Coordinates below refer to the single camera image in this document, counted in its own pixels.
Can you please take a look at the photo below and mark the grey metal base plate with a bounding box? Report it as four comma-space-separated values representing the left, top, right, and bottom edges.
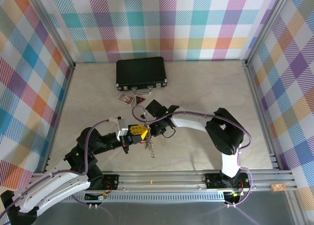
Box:
24, 199, 302, 225

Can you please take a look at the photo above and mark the aluminium mounting rail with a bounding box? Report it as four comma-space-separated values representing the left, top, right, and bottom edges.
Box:
29, 170, 299, 194

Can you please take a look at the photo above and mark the black ribbed carry case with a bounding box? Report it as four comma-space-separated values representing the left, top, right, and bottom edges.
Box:
115, 56, 169, 95

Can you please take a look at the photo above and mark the perforated metal strip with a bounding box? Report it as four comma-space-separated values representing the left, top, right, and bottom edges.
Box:
63, 195, 226, 202

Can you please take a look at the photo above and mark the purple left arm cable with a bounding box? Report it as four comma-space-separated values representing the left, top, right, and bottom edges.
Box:
0, 118, 116, 225

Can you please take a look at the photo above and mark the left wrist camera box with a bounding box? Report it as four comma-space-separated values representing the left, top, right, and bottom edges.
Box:
107, 116, 130, 139

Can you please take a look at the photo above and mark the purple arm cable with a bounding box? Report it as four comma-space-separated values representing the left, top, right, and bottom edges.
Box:
131, 105, 254, 207
0, 118, 116, 225

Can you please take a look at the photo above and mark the aluminium side rail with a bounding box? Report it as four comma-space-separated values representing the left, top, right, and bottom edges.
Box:
43, 62, 77, 174
241, 59, 282, 171

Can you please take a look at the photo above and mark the wire connector plug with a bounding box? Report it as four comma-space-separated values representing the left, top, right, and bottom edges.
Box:
84, 192, 109, 202
224, 190, 243, 203

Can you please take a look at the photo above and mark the thin black cable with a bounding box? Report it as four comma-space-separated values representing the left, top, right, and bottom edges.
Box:
161, 126, 176, 140

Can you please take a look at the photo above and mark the small orange circuit board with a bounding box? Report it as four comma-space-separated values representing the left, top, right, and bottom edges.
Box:
270, 184, 288, 192

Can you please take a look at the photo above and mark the perforated metal keyring disc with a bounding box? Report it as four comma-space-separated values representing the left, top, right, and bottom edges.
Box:
143, 121, 157, 159

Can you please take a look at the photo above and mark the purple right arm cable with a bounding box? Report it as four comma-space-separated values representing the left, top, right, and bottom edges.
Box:
131, 105, 254, 207

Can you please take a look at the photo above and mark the blue playing card box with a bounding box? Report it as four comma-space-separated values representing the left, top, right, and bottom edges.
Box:
117, 92, 135, 106

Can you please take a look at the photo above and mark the aluminium corner post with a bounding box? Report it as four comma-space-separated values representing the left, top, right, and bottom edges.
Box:
29, 0, 77, 70
244, 0, 294, 66

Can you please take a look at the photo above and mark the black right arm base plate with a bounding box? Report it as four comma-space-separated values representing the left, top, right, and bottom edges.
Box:
204, 172, 253, 190

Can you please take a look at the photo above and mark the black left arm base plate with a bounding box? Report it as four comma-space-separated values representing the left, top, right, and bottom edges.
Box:
100, 173, 120, 192

